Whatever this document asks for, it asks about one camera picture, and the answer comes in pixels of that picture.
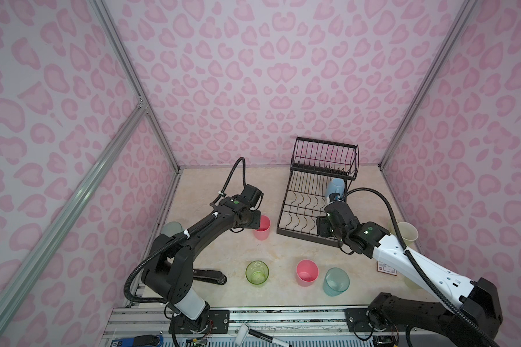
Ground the aluminium front rail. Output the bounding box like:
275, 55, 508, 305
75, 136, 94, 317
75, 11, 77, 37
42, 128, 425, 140
97, 303, 474, 347

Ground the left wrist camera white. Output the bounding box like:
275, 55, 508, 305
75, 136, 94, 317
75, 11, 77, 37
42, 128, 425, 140
240, 184, 264, 211

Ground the blue black tool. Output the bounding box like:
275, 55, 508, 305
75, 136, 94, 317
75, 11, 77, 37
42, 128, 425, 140
110, 335, 164, 347

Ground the small red white card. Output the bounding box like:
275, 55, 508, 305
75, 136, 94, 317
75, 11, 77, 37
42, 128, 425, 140
376, 261, 398, 276

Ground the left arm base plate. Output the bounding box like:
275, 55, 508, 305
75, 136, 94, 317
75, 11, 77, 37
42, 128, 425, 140
169, 309, 230, 335

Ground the pale teal cup left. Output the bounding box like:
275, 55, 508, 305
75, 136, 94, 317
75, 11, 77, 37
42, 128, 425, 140
162, 221, 184, 238

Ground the light blue ceramic mug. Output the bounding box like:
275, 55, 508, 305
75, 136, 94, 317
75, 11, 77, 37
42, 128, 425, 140
325, 178, 345, 204

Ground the pale yellow translucent cup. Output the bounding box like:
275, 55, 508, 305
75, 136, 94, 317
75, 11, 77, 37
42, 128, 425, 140
404, 276, 421, 291

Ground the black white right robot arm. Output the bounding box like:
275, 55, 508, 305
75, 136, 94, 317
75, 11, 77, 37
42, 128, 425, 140
318, 201, 503, 346

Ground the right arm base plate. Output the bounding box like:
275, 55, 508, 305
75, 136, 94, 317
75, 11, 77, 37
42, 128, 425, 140
344, 308, 401, 335

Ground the black stapler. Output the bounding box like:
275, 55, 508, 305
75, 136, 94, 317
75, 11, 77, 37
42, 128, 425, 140
192, 269, 227, 286

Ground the pink plastic cup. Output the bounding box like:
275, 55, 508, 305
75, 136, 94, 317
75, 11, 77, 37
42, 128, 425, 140
296, 259, 320, 287
253, 215, 271, 241

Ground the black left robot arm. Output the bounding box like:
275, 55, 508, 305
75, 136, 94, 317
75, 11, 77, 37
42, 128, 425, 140
123, 193, 263, 331

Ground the teal translucent plastic cup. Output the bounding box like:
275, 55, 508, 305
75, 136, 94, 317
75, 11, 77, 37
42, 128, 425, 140
323, 267, 350, 296

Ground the black wire dish rack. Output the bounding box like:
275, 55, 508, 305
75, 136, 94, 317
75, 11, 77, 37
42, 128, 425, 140
276, 137, 360, 247

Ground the pale green ceramic mug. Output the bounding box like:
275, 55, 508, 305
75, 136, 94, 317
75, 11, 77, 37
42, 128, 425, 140
397, 221, 419, 246

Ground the green translucent plastic cup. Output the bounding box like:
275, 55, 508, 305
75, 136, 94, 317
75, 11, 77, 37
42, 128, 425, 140
245, 260, 270, 286

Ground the black marker pen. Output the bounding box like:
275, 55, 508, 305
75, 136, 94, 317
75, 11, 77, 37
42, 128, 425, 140
234, 324, 292, 347

